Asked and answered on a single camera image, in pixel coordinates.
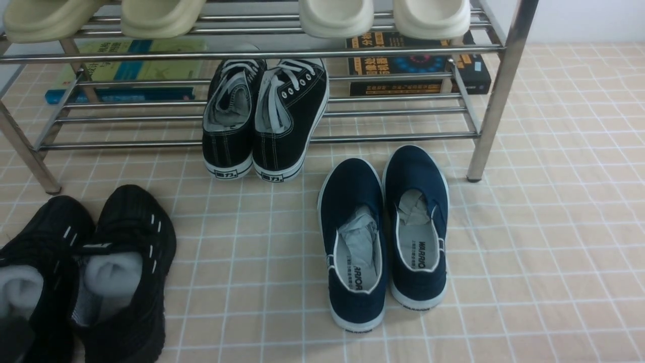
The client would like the black knit sneaker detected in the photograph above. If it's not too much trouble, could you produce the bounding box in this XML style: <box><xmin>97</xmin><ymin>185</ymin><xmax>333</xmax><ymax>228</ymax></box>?
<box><xmin>1</xmin><ymin>196</ymin><xmax>95</xmax><ymax>362</ymax></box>
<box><xmin>70</xmin><ymin>185</ymin><xmax>177</xmax><ymax>362</ymax></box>

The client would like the metal shoe rack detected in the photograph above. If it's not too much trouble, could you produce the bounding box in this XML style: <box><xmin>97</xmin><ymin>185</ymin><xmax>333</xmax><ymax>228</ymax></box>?
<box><xmin>2</xmin><ymin>1</ymin><xmax>539</xmax><ymax>195</ymax></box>

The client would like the left navy slip-on shoe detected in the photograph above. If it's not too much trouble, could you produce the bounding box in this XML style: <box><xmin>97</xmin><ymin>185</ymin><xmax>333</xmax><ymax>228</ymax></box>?
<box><xmin>317</xmin><ymin>158</ymin><xmax>389</xmax><ymax>333</ymax></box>

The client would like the navy slip-on shoe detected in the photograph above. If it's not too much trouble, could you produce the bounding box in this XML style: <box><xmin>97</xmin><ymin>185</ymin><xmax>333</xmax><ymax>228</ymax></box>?
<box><xmin>382</xmin><ymin>145</ymin><xmax>449</xmax><ymax>312</ymax></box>
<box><xmin>317</xmin><ymin>158</ymin><xmax>389</xmax><ymax>333</ymax></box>

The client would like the right black canvas sneaker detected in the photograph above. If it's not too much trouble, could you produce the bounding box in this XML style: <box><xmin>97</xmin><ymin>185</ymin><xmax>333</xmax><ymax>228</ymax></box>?
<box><xmin>252</xmin><ymin>59</ymin><xmax>330</xmax><ymax>183</ymax></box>

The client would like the black canvas sneaker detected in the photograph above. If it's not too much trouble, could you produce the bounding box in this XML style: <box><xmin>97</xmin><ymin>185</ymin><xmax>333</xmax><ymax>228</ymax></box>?
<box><xmin>252</xmin><ymin>59</ymin><xmax>330</xmax><ymax>183</ymax></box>
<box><xmin>201</xmin><ymin>59</ymin><xmax>267</xmax><ymax>180</ymax></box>

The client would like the right navy slip-on shoe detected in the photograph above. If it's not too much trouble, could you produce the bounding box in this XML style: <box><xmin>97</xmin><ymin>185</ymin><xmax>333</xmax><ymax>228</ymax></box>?
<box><xmin>382</xmin><ymin>145</ymin><xmax>449</xmax><ymax>312</ymax></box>

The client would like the left black canvas sneaker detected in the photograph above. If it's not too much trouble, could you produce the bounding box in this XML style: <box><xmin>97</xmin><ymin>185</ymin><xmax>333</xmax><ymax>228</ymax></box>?
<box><xmin>201</xmin><ymin>59</ymin><xmax>267</xmax><ymax>180</ymax></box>

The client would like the black book with yellow text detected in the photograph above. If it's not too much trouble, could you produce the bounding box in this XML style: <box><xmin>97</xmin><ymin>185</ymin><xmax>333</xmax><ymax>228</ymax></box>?
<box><xmin>346</xmin><ymin>31</ymin><xmax>492</xmax><ymax>96</ymax></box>

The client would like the cream slipper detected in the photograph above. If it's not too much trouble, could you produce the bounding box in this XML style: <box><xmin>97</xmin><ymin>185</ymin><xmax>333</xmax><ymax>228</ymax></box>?
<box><xmin>298</xmin><ymin>1</ymin><xmax>374</xmax><ymax>39</ymax></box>
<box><xmin>393</xmin><ymin>1</ymin><xmax>471</xmax><ymax>40</ymax></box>

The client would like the cream slipper far right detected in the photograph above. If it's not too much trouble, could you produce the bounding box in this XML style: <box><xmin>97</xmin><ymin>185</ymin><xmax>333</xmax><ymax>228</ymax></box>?
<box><xmin>393</xmin><ymin>1</ymin><xmax>471</xmax><ymax>40</ymax></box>

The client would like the green and blue book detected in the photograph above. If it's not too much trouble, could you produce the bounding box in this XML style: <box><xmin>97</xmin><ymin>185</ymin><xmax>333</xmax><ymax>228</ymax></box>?
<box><xmin>44</xmin><ymin>39</ymin><xmax>207</xmax><ymax>105</ymax></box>

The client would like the beige slipper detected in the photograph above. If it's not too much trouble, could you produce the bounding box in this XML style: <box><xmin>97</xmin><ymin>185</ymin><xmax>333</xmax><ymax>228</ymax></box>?
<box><xmin>3</xmin><ymin>1</ymin><xmax>109</xmax><ymax>44</ymax></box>
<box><xmin>120</xmin><ymin>1</ymin><xmax>207</xmax><ymax>39</ymax></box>

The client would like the beige slipper far left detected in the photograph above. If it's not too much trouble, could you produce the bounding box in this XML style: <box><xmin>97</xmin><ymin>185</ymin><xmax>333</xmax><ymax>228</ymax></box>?
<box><xmin>3</xmin><ymin>1</ymin><xmax>109</xmax><ymax>44</ymax></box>

